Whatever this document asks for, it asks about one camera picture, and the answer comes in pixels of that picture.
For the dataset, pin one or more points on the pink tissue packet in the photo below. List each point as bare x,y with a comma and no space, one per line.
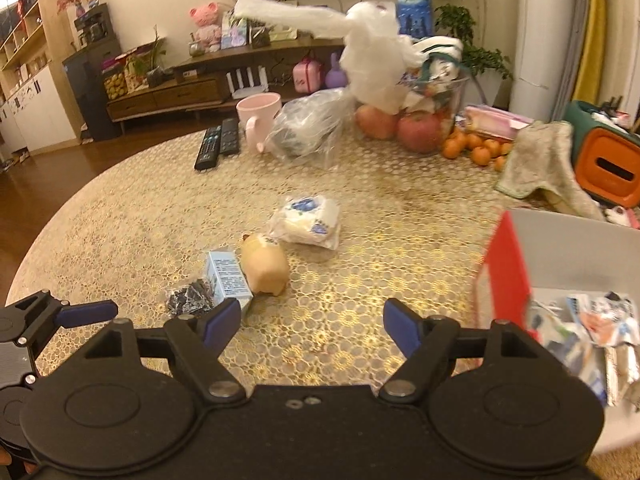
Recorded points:
492,120

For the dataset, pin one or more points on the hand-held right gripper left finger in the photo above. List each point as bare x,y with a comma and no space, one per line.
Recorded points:
222,322

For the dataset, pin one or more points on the gold patterned round desktop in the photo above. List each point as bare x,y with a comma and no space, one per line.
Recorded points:
150,220

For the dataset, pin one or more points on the red cardboard box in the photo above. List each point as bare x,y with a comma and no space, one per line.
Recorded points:
505,260

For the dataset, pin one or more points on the wooden tv cabinet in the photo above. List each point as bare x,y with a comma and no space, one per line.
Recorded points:
190,92

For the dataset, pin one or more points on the dark red apple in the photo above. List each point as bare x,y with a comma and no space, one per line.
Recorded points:
420,132

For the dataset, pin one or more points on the colourful picture card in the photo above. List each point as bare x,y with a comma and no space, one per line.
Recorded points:
233,32

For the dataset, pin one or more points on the small potted plant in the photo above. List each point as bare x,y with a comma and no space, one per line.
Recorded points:
155,67

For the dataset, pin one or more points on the clear plastic bag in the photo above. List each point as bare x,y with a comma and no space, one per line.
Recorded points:
310,125

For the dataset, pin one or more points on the white printed plastic bag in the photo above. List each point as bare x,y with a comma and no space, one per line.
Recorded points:
600,315

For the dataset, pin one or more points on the blue snack wrapper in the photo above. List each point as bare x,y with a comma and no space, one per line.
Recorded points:
560,350

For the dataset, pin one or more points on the white router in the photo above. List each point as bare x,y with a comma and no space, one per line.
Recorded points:
247,87

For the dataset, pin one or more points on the green orange desk organizer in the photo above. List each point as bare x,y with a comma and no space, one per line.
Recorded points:
610,165

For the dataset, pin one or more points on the wooden wall shelf unit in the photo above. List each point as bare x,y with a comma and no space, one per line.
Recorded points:
30,85

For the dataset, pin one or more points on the pile of small tangerines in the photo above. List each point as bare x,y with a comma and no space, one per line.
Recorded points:
480,152

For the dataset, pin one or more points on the black crinkled packet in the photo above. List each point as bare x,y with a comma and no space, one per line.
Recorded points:
187,297

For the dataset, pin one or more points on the long black remote control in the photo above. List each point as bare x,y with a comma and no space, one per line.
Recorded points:
207,147

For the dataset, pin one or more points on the small pink case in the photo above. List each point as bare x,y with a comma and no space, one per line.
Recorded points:
307,76

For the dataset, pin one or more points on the beige cloth towel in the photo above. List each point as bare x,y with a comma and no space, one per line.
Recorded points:
545,160

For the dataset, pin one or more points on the pink mug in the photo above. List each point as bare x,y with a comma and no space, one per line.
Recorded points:
260,115

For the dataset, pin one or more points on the yellow round snack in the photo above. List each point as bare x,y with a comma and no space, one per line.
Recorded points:
265,267

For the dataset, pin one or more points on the white pouch with dark ribbon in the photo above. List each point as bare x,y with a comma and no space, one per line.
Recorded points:
442,52

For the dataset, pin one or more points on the white standing air conditioner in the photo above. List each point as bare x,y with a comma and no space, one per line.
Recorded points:
545,35

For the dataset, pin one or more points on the pink plush toy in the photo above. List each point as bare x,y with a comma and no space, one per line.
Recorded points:
206,25

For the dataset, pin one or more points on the light blue small box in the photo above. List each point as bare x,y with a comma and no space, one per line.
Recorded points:
227,275

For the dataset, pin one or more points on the white bread packet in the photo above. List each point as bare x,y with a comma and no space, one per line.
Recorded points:
305,220

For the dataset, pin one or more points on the purple toy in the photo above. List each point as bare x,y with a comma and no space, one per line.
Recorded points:
336,77

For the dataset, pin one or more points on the large leafy potted plant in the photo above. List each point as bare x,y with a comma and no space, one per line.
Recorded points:
460,25

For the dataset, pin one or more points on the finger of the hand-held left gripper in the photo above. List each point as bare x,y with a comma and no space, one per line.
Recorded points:
85,312

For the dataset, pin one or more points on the pale red apple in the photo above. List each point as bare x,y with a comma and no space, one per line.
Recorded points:
375,122

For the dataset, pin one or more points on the short black remote control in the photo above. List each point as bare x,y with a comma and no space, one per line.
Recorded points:
230,136

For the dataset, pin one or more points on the small metal cup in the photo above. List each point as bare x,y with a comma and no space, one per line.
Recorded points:
196,49

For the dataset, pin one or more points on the silver foil wrapper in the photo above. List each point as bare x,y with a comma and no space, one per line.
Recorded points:
620,370

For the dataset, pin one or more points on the dark side cabinet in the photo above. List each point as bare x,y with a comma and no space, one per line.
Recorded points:
90,100

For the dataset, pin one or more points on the small white object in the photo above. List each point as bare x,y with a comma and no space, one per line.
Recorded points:
620,216

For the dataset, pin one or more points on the tall white plastic bag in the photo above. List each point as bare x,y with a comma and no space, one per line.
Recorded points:
370,55

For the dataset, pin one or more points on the clear snack container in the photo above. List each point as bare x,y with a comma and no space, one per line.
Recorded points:
115,84

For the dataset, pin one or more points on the grey and yellow curtain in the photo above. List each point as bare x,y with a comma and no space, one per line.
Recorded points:
592,30

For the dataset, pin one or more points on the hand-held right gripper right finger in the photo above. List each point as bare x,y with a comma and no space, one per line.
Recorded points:
402,327

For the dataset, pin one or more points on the pink flowers in vase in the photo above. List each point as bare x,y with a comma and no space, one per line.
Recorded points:
72,0

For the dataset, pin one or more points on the clear glass fruit bowl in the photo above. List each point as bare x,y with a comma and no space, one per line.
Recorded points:
452,100

